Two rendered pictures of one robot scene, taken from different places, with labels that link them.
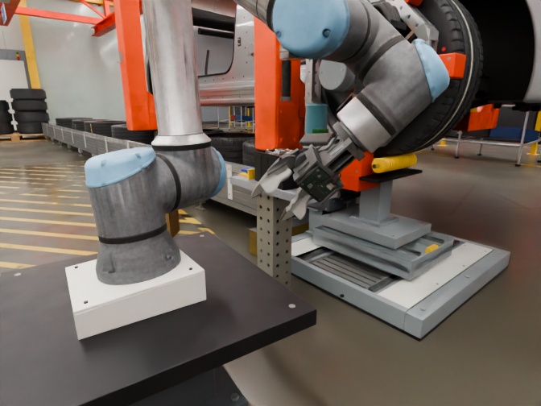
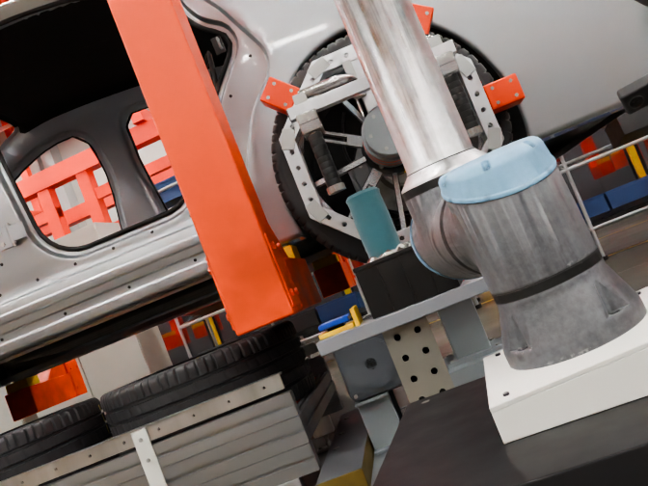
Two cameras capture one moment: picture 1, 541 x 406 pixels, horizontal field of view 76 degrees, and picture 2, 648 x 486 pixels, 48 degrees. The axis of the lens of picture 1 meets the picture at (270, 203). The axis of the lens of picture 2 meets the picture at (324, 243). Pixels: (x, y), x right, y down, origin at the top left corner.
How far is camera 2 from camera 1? 1.24 m
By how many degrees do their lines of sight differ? 49
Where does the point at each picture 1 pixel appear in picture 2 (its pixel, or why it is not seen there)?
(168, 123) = (455, 133)
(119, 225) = (584, 230)
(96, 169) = (529, 153)
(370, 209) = (472, 336)
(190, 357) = not seen: outside the picture
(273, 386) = not seen: outside the picture
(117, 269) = (623, 298)
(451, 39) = (481, 70)
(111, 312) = not seen: outside the picture
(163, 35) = (411, 16)
